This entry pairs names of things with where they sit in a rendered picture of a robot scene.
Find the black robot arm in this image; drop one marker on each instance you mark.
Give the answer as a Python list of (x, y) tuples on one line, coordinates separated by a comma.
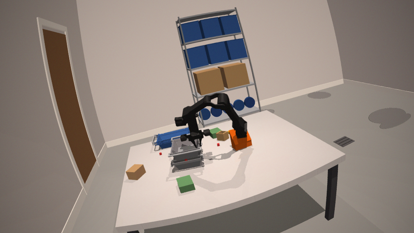
[(223, 103)]

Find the green cube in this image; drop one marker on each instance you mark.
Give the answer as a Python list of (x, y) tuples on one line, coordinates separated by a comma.
[(185, 183), (213, 132)]

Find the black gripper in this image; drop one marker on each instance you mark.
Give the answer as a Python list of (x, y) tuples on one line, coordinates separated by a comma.
[(205, 132)]

